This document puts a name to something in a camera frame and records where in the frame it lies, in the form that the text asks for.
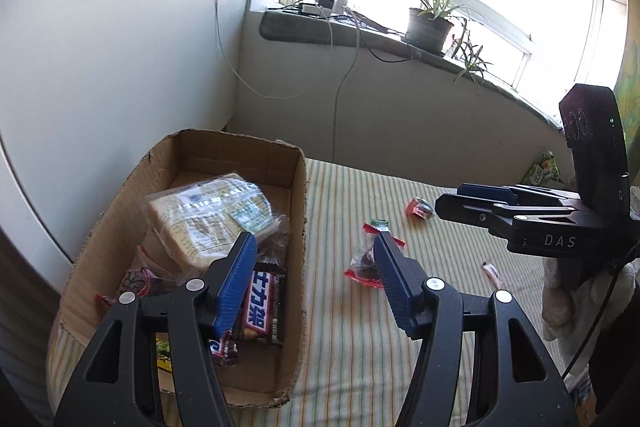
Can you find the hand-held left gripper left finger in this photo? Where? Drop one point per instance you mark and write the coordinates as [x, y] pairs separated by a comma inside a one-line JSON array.
[[235, 282]]

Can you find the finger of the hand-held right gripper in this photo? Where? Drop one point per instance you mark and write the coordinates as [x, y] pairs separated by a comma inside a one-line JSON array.
[[480, 190], [465, 209]]

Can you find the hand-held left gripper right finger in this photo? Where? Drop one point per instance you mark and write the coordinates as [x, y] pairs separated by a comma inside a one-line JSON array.
[[395, 287]]

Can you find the brown chocolate bar white glyphs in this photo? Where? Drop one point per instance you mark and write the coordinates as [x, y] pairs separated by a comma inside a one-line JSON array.
[[262, 302]]

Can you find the dark candy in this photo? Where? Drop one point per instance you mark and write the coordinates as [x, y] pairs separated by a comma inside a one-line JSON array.
[[135, 281], [362, 264]]

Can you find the small red colourful candy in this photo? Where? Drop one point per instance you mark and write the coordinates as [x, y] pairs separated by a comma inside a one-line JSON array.
[[420, 207]]

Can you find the clear brown candy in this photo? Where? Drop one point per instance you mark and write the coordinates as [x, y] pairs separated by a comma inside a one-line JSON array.
[[275, 252]]

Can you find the packet of sliced bread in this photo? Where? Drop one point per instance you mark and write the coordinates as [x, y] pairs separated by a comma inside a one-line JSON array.
[[200, 217]]

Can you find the yellow jelly cup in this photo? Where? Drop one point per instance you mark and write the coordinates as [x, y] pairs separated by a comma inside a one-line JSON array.
[[164, 363]]

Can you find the cardboard box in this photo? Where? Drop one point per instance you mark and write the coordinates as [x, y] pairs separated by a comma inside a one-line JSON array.
[[200, 152]]

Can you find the person's right hand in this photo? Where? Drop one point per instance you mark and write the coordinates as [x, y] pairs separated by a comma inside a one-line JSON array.
[[557, 307]]

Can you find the green printed carton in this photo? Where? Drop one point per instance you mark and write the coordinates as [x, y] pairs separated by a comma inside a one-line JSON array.
[[542, 171]]

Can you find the small green white candy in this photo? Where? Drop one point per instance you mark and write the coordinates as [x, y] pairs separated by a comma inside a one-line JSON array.
[[378, 223]]

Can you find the striped tablecloth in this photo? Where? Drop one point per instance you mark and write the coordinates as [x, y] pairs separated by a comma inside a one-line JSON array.
[[350, 357]]

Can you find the potted spider plant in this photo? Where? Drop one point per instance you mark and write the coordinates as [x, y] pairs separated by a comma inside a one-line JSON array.
[[427, 29]]

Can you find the grey windowsill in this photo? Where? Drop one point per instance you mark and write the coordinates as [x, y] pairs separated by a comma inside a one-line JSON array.
[[350, 37]]

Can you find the white power strip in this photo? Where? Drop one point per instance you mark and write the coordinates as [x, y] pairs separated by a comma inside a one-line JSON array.
[[322, 7]]

